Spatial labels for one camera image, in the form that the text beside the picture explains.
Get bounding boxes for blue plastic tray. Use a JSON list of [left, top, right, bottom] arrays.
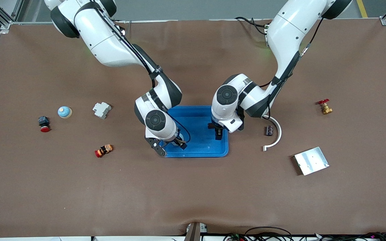
[[158, 105, 229, 158]]

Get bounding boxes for brown table mat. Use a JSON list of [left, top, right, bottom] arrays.
[[0, 18, 386, 238]]

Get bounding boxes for red yellow emergency stop button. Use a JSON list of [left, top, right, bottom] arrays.
[[94, 144, 114, 158]]

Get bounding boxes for white circuit breaker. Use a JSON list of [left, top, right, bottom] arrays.
[[92, 102, 112, 119]]

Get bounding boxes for silver metal plate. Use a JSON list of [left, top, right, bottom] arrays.
[[294, 147, 330, 176]]

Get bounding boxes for red push button black base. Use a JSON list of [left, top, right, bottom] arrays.
[[38, 116, 51, 133]]

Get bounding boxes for white curved plastic bracket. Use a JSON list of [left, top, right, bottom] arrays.
[[262, 115, 282, 152]]

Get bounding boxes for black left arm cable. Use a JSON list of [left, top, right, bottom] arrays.
[[262, 17, 324, 119]]

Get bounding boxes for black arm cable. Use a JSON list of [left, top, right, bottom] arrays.
[[262, 17, 324, 119], [92, 7, 191, 144]]

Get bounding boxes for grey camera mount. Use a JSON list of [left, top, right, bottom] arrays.
[[185, 222, 208, 241]]

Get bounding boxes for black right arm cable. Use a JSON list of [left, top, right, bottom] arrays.
[[92, 7, 191, 144]]

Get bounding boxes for black cable bundle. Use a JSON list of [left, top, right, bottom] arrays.
[[314, 232, 386, 241], [223, 227, 294, 241]]

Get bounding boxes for brass valve red handle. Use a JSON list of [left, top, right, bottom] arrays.
[[318, 99, 333, 115]]

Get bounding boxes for black base cable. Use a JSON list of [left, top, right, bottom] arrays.
[[235, 16, 268, 35]]

